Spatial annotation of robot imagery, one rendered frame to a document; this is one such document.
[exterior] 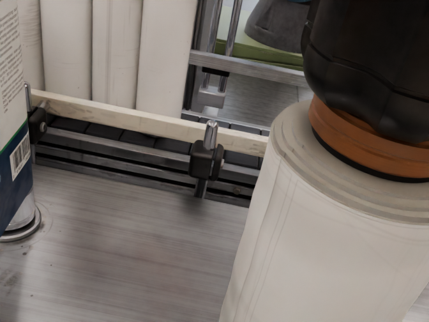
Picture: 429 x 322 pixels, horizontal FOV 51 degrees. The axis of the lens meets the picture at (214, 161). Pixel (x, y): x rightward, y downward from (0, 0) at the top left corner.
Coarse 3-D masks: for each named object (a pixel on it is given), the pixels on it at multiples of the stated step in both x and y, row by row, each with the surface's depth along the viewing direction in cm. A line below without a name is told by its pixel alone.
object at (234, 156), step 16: (64, 128) 48; (80, 128) 49; (96, 128) 49; (112, 128) 50; (240, 128) 54; (256, 128) 55; (144, 144) 48; (160, 144) 49; (176, 144) 49; (192, 144) 50; (224, 160) 48; (240, 160) 49; (256, 160) 49
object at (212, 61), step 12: (192, 60) 50; (204, 60) 50; (216, 60) 50; (228, 60) 50; (240, 60) 50; (240, 72) 50; (252, 72) 50; (264, 72) 50; (276, 72) 50; (288, 72) 50; (300, 72) 50; (300, 84) 50
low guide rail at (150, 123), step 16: (32, 96) 46; (48, 96) 46; (64, 96) 47; (48, 112) 47; (64, 112) 47; (80, 112) 47; (96, 112) 46; (112, 112) 46; (128, 112) 46; (144, 112) 47; (128, 128) 47; (144, 128) 47; (160, 128) 47; (176, 128) 46; (192, 128) 46; (224, 128) 47; (224, 144) 47; (240, 144) 46; (256, 144) 46
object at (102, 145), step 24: (48, 144) 49; (72, 144) 48; (96, 144) 47; (120, 144) 48; (72, 168) 50; (96, 168) 50; (120, 168) 49; (144, 168) 48; (168, 168) 49; (240, 168) 48; (192, 192) 50; (216, 192) 50; (240, 192) 49
